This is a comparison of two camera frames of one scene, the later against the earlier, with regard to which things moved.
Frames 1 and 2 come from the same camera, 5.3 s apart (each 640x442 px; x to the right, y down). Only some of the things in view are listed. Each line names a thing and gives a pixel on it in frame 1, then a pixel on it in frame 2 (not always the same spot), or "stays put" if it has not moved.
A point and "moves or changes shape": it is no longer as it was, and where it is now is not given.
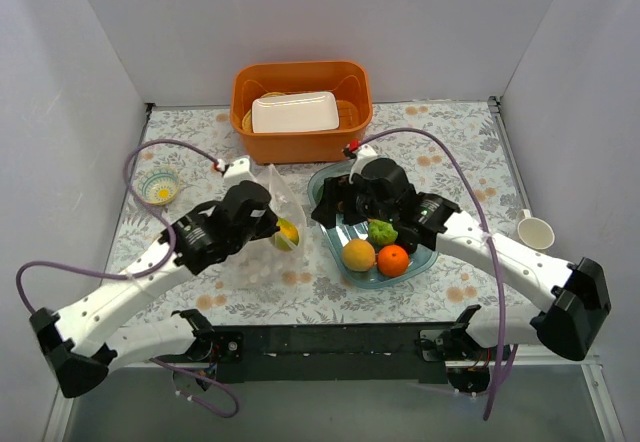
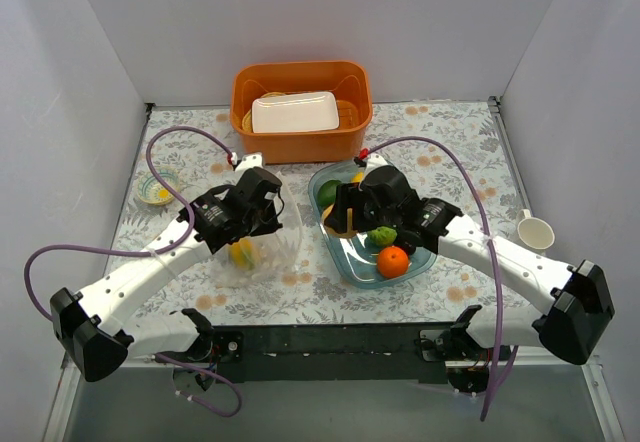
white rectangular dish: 296,112 stays put
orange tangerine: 393,261 stays put
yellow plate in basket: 247,120 stays put
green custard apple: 381,232 stays put
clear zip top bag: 279,259 moves or changes shape
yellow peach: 358,255 -> 349,233
